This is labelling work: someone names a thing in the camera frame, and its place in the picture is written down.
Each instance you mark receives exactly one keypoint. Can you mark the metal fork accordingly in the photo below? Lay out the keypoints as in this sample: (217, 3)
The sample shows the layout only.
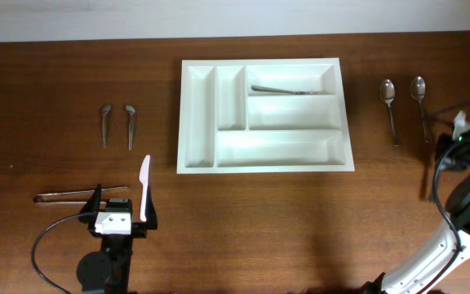
(256, 89)

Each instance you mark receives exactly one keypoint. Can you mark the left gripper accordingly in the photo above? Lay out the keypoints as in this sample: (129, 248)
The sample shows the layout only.
(139, 229)

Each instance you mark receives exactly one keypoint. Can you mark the small bent spoon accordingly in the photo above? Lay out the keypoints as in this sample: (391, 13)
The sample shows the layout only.
(105, 110)
(131, 125)

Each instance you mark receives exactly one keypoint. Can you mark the white cutlery tray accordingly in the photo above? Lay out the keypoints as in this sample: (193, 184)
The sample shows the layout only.
(225, 129)

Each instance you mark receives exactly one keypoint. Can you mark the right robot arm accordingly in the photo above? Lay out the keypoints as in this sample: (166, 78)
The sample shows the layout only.
(449, 247)

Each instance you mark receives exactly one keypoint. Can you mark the left small bent spoon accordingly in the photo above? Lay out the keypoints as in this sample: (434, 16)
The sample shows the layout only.
(105, 110)

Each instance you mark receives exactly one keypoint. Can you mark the white plastic knife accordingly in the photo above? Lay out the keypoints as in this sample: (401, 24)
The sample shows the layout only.
(144, 180)

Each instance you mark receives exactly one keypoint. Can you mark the right small bent spoon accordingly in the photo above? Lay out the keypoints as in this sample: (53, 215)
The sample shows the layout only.
(131, 125)

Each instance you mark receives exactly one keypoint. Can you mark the metal tongs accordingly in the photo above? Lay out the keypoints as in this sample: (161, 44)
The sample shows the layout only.
(60, 197)

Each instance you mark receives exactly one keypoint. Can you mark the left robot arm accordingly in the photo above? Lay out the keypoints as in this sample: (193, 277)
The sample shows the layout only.
(108, 270)

